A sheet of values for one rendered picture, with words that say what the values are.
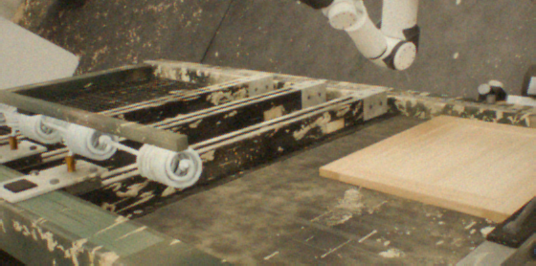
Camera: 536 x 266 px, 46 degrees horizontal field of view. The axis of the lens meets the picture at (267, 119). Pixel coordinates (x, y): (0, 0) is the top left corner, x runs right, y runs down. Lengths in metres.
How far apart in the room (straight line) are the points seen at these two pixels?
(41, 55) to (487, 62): 3.23
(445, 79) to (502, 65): 0.26
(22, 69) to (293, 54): 2.20
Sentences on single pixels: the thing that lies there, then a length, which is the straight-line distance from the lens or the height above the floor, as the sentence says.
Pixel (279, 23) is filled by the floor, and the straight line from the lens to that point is 3.68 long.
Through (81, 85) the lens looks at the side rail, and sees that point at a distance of 2.57.
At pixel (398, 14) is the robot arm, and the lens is 1.66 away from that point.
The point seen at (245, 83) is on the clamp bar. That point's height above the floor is 1.04.
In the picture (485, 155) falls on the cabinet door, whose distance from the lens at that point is 1.53.
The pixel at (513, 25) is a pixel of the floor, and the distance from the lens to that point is 2.98.
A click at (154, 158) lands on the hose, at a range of 0.97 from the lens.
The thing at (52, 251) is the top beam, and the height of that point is 1.92.
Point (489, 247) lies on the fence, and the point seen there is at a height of 1.53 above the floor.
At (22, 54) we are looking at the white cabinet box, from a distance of 4.86.
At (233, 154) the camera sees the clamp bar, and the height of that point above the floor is 1.45.
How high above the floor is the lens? 2.49
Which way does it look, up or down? 47 degrees down
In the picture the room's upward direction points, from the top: 59 degrees counter-clockwise
